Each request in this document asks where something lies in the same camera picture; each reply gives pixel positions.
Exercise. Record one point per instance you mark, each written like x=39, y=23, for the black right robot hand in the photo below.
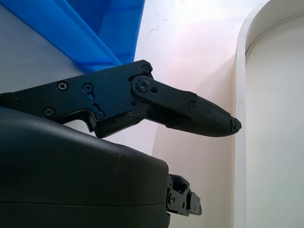
x=71, y=178

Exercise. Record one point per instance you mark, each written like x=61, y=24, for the blue plastic tray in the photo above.
x=83, y=26

